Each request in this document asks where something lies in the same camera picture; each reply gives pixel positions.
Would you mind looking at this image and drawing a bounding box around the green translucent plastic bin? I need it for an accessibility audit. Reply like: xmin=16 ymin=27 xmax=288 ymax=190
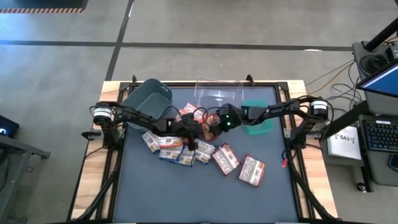
xmin=241 ymin=99 xmax=274 ymax=136

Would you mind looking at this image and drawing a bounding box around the dark computer mouse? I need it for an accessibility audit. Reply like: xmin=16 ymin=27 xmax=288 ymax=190
xmin=387 ymin=154 xmax=398 ymax=172

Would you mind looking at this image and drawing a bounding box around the blue Maruchan ramen pack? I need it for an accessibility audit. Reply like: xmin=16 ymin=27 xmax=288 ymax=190
xmin=177 ymin=146 xmax=197 ymax=168
xmin=141 ymin=129 xmax=162 ymax=154
xmin=194 ymin=139 xmax=216 ymax=165
xmin=158 ymin=146 xmax=184 ymax=162

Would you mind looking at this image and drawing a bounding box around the grey computer cart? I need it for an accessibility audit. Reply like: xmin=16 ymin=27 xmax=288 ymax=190
xmin=352 ymin=40 xmax=398 ymax=187

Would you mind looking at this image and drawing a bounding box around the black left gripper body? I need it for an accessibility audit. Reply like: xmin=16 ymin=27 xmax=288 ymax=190
xmin=169 ymin=113 xmax=206 ymax=152

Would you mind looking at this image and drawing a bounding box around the black stand pole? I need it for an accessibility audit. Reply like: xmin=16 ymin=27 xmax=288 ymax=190
xmin=365 ymin=19 xmax=398 ymax=52

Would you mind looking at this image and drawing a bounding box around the clear plastic bin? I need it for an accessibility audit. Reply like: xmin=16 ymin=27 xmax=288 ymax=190
xmin=194 ymin=79 xmax=245 ymax=110

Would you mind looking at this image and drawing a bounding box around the black metal table frame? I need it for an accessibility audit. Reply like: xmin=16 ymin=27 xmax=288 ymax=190
xmin=67 ymin=74 xmax=340 ymax=224

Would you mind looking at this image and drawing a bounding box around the white paper sheet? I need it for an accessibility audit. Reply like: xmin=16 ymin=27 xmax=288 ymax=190
xmin=328 ymin=126 xmax=363 ymax=161

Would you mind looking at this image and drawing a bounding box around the coiled black cable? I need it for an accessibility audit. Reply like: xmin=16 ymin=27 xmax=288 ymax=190
xmin=359 ymin=54 xmax=389 ymax=75

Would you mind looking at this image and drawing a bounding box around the black floor cable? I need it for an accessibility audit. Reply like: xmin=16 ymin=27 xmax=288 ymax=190
xmin=323 ymin=62 xmax=364 ymax=110

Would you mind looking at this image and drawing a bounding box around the black stand beam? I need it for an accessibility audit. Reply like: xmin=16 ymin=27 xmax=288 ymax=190
xmin=322 ymin=100 xmax=373 ymax=135

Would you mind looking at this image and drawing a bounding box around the grey metal stand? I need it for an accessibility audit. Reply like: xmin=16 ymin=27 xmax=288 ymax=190
xmin=0 ymin=133 xmax=52 ymax=224

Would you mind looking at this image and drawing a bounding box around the monitor with blue screen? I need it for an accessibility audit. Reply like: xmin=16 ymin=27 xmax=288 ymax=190
xmin=356 ymin=62 xmax=398 ymax=99

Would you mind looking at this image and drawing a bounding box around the red Maruchan ramen pack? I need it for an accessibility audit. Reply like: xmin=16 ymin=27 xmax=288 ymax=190
xmin=202 ymin=112 xmax=222 ymax=141
xmin=211 ymin=142 xmax=241 ymax=177
xmin=238 ymin=153 xmax=266 ymax=189

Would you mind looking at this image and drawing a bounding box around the yellow floor cable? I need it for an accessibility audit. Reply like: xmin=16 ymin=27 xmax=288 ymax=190
xmin=306 ymin=58 xmax=356 ymax=96

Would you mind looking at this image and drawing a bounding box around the black electronic device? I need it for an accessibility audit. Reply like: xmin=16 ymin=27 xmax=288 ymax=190
xmin=0 ymin=114 xmax=20 ymax=139

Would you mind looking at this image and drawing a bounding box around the black mat with hazard stripe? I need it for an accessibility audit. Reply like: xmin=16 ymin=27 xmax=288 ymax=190
xmin=0 ymin=0 xmax=90 ymax=14

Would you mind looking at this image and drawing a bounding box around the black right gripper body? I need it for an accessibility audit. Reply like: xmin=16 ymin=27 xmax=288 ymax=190
xmin=215 ymin=103 xmax=247 ymax=134

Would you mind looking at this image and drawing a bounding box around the black keyboard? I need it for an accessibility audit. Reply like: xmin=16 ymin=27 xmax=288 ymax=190
xmin=362 ymin=119 xmax=398 ymax=153

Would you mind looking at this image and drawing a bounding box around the dark grey plastic bin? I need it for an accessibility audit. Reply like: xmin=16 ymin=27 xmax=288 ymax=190
xmin=119 ymin=78 xmax=174 ymax=130

